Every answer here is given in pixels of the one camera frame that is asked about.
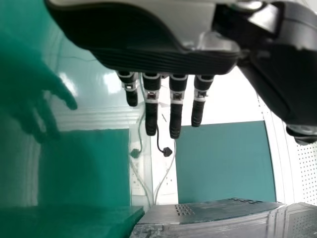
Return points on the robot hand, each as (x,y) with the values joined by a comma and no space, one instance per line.
(158,37)

